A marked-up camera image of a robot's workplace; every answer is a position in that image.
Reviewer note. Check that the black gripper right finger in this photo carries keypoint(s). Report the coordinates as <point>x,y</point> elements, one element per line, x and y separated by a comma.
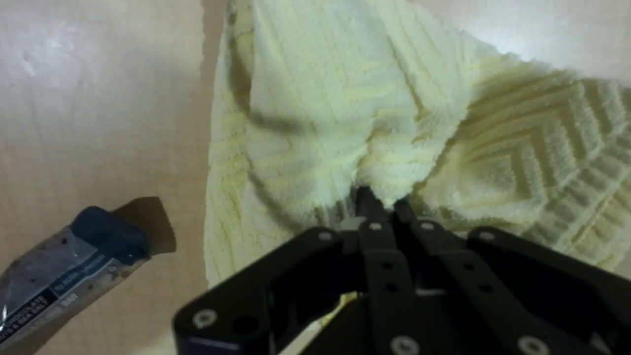
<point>525,296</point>

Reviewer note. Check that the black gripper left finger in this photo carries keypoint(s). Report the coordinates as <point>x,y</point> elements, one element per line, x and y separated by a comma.
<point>308,288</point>

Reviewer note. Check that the yellow ribbed cloth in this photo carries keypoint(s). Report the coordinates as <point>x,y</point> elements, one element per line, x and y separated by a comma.
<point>316,104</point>

